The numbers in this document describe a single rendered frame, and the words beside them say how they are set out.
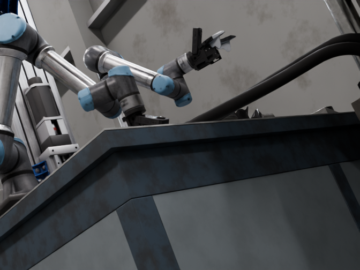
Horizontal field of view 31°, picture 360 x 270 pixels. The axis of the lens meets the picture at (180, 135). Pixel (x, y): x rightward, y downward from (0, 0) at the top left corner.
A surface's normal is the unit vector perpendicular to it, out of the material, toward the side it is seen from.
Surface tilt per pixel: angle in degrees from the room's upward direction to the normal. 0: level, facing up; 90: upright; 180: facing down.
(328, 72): 90
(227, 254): 90
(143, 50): 90
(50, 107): 90
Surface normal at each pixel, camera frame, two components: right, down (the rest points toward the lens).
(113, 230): -0.70, 0.06
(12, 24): -0.19, -0.34
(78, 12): 0.56, -0.44
